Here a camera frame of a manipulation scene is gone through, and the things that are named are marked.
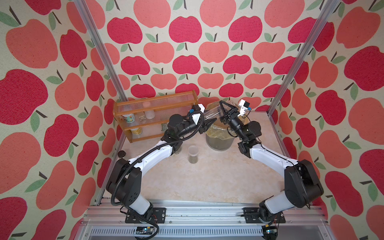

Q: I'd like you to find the clear plastic jar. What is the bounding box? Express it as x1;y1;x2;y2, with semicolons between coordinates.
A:
204;105;224;120

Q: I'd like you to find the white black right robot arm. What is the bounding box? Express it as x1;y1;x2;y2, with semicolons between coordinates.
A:
219;101;324;221

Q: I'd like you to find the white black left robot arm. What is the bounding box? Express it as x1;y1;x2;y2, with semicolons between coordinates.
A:
106;104;217;219

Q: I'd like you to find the second jar behind left arm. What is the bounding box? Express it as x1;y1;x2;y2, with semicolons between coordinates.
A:
174;146;182;155

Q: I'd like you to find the clear jar with mung beans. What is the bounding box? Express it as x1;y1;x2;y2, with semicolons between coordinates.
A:
188;145;199;164

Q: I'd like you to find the yellow plastic bin liner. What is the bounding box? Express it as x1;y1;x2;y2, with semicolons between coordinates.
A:
203;101;244;142

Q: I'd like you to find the metal mesh trash bin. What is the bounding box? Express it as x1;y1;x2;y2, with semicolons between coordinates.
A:
206;128;235;151

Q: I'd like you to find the packet on lower shelf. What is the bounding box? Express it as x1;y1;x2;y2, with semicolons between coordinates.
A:
161;123;168;132

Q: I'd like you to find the white bottle on shelf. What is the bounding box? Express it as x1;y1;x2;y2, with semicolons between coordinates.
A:
144;110;156;120

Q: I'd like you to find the wooden spice rack shelf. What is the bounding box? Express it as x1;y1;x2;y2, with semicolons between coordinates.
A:
113;91;198;143

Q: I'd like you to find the yellow container lower shelf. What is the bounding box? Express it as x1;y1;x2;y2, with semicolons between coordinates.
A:
130;128;143;136

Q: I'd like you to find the green label cup on shelf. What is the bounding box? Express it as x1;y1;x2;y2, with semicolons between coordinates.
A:
122;114;136;124

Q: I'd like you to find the small black lid spice jar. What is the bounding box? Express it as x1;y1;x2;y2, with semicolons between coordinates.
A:
118;150;126;159

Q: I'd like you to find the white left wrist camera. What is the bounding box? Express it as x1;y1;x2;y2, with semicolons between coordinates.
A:
187;106;204;125

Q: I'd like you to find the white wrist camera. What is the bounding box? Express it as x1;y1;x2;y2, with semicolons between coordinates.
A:
187;106;204;125
238;99;252;116

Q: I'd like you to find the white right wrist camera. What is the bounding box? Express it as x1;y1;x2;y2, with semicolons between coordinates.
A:
238;99;252;116

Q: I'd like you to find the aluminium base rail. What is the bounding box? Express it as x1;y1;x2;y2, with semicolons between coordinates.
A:
74;199;336;240

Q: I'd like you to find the right aluminium frame post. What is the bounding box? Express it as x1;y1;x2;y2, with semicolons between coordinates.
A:
267;0;341;119

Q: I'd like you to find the aluminium frame post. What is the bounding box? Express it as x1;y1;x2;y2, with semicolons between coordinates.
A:
267;0;341;119
74;0;128;102

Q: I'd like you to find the left aluminium frame post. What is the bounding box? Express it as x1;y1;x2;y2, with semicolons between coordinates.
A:
74;0;128;102

